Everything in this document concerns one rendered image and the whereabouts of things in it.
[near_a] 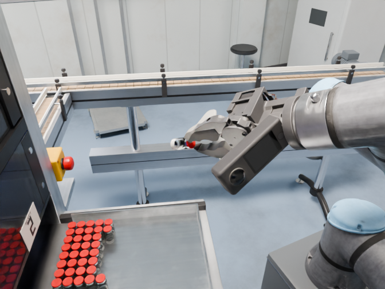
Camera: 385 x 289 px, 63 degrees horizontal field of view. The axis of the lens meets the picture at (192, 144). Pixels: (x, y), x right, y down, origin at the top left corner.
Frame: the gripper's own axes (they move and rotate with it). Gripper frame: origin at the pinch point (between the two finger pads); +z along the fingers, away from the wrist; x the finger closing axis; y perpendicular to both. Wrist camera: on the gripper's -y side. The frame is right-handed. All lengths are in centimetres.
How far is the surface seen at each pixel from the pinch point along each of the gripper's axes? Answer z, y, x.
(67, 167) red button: 47.4, -4.1, 0.0
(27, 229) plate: 31.3, -23.2, 3.6
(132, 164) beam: 109, 35, -47
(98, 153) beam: 118, 30, -31
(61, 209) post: 49, -14, -6
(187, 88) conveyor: 68, 66, -28
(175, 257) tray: 20.0, -12.1, -25.9
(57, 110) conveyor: 91, 23, 5
